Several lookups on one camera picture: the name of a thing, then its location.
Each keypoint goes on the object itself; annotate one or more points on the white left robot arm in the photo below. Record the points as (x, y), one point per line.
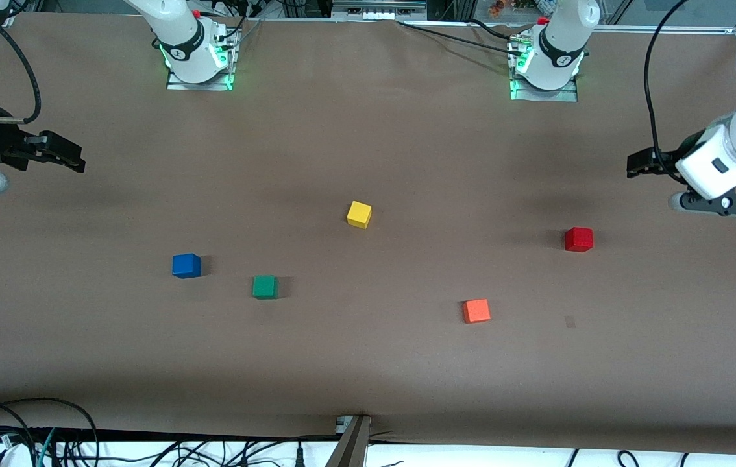
(563, 39)

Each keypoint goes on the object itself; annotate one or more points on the orange wooden block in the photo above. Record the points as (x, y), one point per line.
(476, 311)

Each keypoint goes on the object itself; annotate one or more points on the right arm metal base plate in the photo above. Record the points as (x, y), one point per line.
(225, 81)

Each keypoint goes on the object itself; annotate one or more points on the metal table edge bracket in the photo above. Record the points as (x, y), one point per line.
(352, 444)

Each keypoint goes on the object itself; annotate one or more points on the aluminium frame rail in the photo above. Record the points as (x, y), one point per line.
(666, 28)

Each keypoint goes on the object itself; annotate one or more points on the yellow wooden block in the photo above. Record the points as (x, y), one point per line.
(359, 214)

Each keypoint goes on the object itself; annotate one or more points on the grey power strip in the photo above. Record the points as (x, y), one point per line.
(378, 9)

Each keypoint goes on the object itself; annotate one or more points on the green wooden block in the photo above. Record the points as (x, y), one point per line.
(265, 287)

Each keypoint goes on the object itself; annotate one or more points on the blue wooden block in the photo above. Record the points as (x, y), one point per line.
(186, 266)

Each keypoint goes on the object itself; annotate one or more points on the red wooden block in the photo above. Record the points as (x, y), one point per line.
(579, 239)

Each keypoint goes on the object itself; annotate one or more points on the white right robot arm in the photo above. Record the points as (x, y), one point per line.
(180, 39)

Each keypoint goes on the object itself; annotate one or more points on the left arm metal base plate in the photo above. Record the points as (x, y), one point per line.
(569, 96)

